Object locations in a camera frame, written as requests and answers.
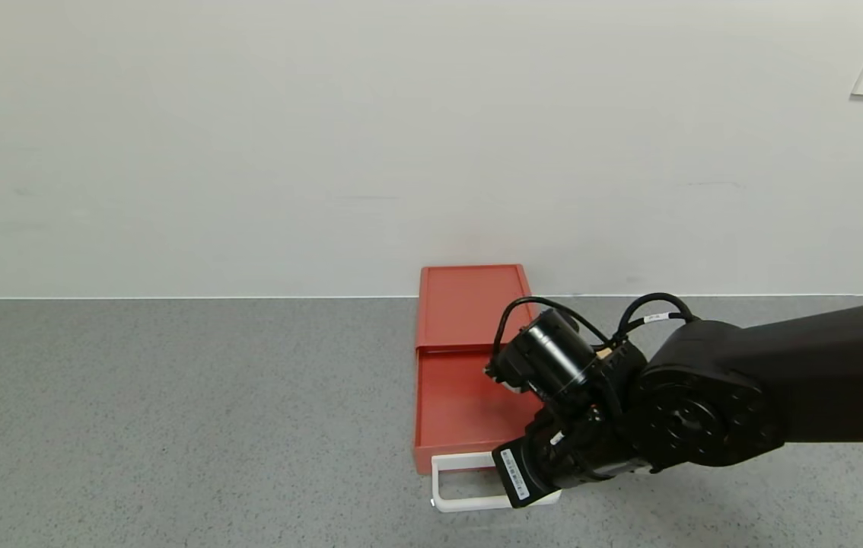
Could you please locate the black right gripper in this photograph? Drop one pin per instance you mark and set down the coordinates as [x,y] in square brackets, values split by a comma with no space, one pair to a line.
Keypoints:
[515,473]

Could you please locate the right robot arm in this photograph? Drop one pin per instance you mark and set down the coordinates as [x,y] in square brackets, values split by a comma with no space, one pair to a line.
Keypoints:
[820,380]

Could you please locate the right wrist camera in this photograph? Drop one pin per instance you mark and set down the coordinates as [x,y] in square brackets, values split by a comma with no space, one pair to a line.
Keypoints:
[504,374]

